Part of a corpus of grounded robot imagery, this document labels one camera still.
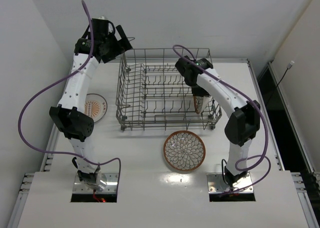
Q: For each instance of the grey wire dish rack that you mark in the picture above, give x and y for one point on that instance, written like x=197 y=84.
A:
x=151 y=93

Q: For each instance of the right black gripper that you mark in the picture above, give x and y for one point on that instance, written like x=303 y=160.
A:
x=200 y=92

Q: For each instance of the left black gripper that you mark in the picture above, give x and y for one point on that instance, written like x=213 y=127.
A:
x=111 y=52

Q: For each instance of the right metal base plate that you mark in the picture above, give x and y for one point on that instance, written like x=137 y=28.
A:
x=216 y=185

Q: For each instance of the floral plate front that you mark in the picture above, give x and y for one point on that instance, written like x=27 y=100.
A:
x=184 y=151

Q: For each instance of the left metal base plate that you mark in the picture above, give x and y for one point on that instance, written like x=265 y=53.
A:
x=111 y=181

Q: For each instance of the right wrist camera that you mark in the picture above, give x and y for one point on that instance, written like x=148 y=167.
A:
x=204 y=63

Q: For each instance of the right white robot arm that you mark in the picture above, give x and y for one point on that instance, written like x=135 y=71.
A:
x=243 y=119

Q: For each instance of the metal base plate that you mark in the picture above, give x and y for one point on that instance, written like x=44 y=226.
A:
x=111 y=181
x=216 y=185

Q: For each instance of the floral plate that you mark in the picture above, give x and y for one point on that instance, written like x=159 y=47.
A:
x=200 y=103
x=184 y=151

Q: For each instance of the orange sunburst white plate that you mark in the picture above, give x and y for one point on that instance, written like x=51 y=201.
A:
x=95 y=106

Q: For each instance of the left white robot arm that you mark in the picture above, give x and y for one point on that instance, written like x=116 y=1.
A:
x=69 y=116

